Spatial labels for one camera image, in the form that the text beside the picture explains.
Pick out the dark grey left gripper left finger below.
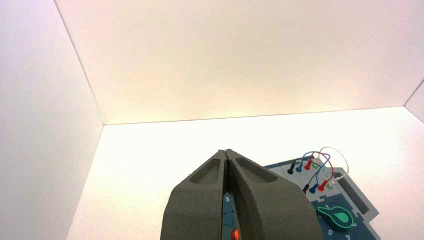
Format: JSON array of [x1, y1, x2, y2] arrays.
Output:
[[160, 149, 230, 240]]

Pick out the banana plug jumper wires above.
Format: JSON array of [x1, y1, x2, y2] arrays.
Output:
[[295, 151, 332, 194]]

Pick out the red patch cable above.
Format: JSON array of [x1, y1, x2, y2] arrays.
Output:
[[304, 151, 335, 193]]

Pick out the green outlined rotary knob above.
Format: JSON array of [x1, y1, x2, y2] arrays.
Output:
[[317, 204, 356, 232]]

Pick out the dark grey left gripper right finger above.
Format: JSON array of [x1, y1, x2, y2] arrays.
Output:
[[226, 149, 324, 240]]

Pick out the blue grey control box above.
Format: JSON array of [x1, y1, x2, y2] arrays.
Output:
[[221, 161, 382, 240]]

